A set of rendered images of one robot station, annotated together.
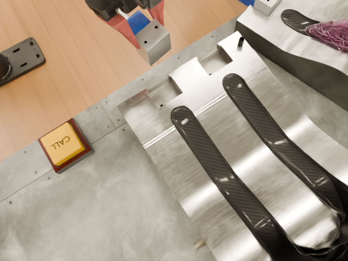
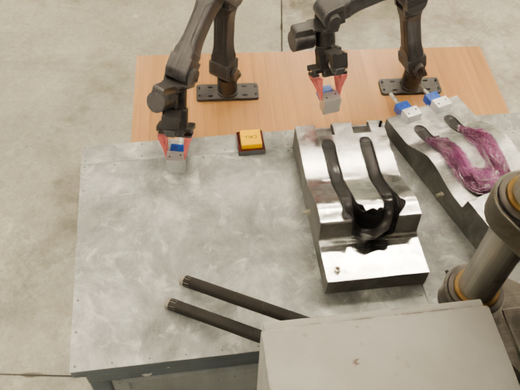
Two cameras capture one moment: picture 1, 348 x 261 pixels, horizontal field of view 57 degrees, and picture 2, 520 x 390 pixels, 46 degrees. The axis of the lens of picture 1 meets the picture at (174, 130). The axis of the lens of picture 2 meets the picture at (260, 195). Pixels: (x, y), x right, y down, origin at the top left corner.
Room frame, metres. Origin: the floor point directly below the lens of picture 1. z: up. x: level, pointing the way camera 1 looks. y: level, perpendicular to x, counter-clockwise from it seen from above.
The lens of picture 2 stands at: (-1.02, -0.13, 2.18)
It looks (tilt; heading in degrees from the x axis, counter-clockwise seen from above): 53 degrees down; 14
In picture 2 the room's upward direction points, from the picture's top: 3 degrees clockwise
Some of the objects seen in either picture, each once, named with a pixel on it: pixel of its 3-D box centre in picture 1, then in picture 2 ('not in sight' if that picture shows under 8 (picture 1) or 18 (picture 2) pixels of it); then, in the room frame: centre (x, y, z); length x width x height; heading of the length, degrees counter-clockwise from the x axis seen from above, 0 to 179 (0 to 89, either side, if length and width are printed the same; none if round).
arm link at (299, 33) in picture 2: not in sight; (313, 29); (0.34, 0.09, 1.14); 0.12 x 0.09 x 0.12; 128
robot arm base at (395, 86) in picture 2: not in sight; (412, 78); (0.58, -0.21, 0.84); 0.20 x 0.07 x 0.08; 111
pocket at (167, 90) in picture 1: (164, 94); (323, 134); (0.22, 0.01, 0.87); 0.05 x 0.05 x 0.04; 24
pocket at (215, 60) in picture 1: (213, 63); (360, 131); (0.26, -0.09, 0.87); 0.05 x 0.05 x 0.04; 24
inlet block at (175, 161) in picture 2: not in sight; (178, 149); (0.07, 0.40, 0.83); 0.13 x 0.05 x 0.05; 12
